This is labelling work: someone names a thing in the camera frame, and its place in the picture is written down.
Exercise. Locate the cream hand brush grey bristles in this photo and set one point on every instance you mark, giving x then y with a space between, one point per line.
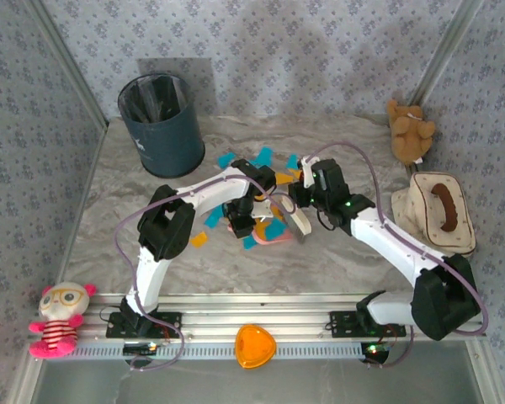
301 225

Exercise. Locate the pink plastic dustpan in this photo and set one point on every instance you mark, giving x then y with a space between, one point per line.
269 241

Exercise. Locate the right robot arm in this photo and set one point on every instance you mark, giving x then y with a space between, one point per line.
395 244

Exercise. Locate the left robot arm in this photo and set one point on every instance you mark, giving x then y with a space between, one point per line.
151 278

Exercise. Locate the orange paper scrap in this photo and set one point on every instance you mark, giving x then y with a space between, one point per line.
261 230
283 179
199 240
295 172

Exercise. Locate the large blue paper scrap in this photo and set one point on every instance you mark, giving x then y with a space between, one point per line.
264 156

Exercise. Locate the brown teddy bear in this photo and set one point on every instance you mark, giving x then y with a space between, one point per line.
408 134

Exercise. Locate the dark blue trash bin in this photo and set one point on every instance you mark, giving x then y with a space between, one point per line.
172 143

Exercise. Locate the orange plastic dish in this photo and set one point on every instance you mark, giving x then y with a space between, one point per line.
254 347

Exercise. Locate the clear plastic bin liner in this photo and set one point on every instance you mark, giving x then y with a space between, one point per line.
151 101

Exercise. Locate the pink white plush doll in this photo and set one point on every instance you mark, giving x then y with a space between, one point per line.
54 336

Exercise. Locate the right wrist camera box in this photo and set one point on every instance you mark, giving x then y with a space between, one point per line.
308 179

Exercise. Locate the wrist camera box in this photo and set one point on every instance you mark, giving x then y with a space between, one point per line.
264 210
308 179

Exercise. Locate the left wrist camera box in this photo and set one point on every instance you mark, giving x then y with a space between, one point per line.
264 210

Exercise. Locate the aluminium rail frame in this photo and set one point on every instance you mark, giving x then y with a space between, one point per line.
256 311

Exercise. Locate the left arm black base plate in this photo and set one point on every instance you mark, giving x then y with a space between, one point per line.
168 324

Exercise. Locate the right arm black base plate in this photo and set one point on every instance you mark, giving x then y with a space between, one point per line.
341 324

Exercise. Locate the aluminium corner post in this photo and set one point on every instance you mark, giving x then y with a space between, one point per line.
72 63
446 52

